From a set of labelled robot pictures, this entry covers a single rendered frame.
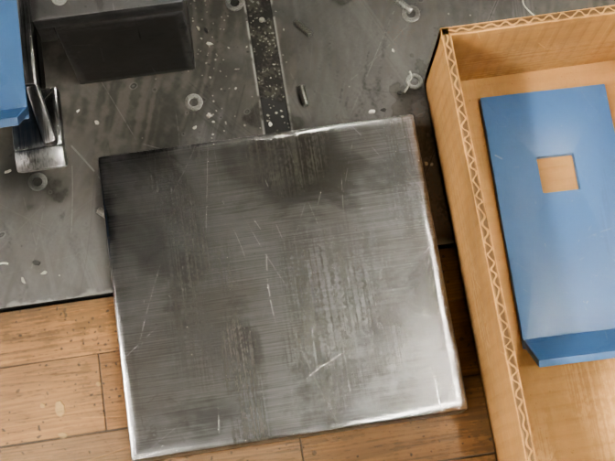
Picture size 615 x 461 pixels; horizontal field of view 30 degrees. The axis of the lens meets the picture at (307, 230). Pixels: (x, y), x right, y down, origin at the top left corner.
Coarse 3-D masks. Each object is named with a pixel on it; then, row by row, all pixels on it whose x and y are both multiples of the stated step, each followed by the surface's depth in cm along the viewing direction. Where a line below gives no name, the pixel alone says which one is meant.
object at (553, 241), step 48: (528, 96) 63; (576, 96) 63; (528, 144) 62; (576, 144) 63; (528, 192) 62; (576, 192) 62; (528, 240) 61; (576, 240) 61; (528, 288) 60; (576, 288) 60; (528, 336) 60; (576, 336) 59
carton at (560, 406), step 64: (448, 64) 57; (512, 64) 63; (576, 64) 64; (448, 128) 59; (448, 192) 61; (512, 320) 60; (512, 384) 53; (576, 384) 60; (512, 448) 55; (576, 448) 59
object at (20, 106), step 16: (0, 0) 55; (0, 16) 55; (16, 16) 55; (0, 32) 55; (16, 32) 55; (0, 48) 55; (16, 48) 55; (0, 64) 55; (16, 64) 55; (0, 80) 54; (16, 80) 54; (0, 96) 54; (16, 96) 54; (0, 112) 53; (16, 112) 53
